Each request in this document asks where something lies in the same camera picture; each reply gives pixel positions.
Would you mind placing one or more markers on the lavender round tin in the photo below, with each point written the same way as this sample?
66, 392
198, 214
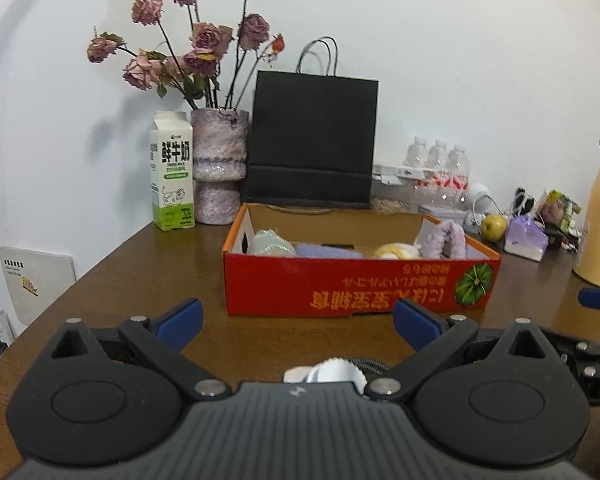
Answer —
437, 211

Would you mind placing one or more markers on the red cardboard box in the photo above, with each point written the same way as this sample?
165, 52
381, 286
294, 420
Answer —
290, 285

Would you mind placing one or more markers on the clear jar of oats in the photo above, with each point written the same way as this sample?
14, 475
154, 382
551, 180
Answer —
387, 205

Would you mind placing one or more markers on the white flat carton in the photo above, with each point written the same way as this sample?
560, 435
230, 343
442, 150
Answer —
392, 174

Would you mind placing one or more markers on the purple mottled vase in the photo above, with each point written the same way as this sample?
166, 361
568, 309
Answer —
219, 160

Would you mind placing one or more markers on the pale green soft roll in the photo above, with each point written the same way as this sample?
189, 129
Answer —
270, 245

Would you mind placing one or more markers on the white round charger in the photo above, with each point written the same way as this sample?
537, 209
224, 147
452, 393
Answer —
480, 194

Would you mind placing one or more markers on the white green milk carton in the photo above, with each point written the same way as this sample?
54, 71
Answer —
172, 175

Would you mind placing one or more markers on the dried pink rose bouquet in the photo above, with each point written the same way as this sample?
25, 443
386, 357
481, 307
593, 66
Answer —
210, 37

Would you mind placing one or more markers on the yellow green apple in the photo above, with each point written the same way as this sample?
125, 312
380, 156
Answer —
494, 227

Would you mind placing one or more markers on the white ribbed object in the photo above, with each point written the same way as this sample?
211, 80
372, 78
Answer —
330, 372

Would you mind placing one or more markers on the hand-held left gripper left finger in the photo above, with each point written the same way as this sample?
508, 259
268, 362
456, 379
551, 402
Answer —
182, 317

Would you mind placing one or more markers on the white booklet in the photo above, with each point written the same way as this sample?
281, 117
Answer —
45, 275

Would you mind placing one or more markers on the black paper bag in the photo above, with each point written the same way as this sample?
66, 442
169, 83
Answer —
310, 135

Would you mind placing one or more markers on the yellow plush item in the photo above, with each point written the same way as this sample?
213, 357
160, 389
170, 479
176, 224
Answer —
395, 251

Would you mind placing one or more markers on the purple fluffy headband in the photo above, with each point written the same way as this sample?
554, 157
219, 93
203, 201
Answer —
452, 232

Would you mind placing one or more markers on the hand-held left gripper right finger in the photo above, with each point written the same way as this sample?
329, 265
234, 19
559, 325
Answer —
415, 322

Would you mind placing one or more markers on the colourful snack packet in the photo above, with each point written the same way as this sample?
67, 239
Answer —
557, 207

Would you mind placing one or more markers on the blue cloth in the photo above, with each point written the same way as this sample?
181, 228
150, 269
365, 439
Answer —
327, 251

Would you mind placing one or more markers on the purple gift bag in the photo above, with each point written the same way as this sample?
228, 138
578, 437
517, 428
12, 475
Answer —
525, 237

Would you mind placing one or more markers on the white printed packet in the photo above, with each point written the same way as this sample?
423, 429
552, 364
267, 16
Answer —
0, 327

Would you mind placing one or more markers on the small black device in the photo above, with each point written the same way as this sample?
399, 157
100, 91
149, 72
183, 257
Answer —
522, 202

